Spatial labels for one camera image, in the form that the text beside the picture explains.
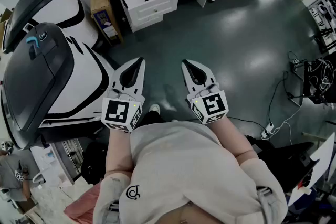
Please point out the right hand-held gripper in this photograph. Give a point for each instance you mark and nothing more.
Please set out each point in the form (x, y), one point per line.
(212, 106)

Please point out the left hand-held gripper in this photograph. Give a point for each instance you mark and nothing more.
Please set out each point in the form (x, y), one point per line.
(115, 112)

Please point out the white drawer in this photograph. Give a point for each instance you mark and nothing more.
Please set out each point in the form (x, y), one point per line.
(152, 10)
(147, 22)

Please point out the person's right forearm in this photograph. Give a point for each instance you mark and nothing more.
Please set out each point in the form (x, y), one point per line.
(236, 139)

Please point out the person's left forearm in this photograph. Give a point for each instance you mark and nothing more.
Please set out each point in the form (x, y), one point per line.
(118, 152)

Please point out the white lower drawer front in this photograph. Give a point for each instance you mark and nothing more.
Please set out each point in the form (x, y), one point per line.
(147, 22)

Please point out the person's white shoe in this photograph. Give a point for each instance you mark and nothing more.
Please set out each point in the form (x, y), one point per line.
(154, 108)

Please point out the person's black trouser leg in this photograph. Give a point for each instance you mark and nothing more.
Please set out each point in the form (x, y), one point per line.
(153, 119)

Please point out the smaller white and black machine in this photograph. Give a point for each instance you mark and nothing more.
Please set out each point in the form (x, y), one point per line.
(76, 18)

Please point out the white power strip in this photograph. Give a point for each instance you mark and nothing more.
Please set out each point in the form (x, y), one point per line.
(268, 130)

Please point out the person's beige sweatshirt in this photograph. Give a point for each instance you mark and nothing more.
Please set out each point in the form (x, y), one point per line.
(183, 165)

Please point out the black backpack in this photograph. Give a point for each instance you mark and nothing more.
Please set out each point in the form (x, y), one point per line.
(93, 162)

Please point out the large white and black machine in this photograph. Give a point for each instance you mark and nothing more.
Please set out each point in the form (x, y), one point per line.
(34, 86)

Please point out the black chair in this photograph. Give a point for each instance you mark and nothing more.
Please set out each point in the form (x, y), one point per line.
(283, 162)

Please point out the pink cloth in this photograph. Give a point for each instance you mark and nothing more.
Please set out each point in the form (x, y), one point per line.
(84, 204)

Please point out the white board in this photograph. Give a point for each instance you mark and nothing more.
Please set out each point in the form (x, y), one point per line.
(320, 162)

